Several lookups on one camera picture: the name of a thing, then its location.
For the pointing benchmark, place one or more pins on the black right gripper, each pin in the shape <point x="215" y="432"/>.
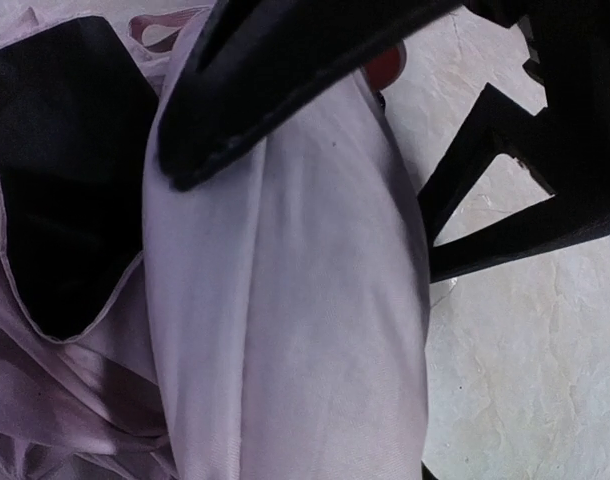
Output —
<point x="513" y="184"/>

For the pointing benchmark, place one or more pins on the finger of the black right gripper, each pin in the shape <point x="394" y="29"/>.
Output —
<point x="255" y="63"/>

